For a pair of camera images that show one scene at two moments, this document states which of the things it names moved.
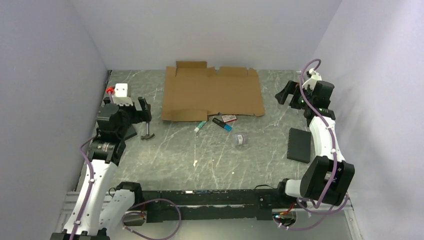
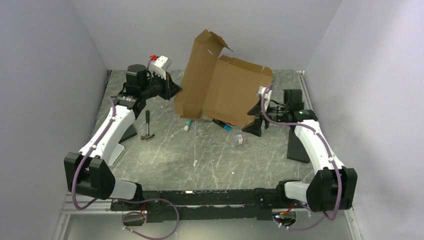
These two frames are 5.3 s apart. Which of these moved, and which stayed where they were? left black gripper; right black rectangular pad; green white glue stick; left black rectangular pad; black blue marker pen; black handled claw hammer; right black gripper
Moved: green white glue stick; left black gripper; right black gripper
Stayed: black blue marker pen; black handled claw hammer; left black rectangular pad; right black rectangular pad
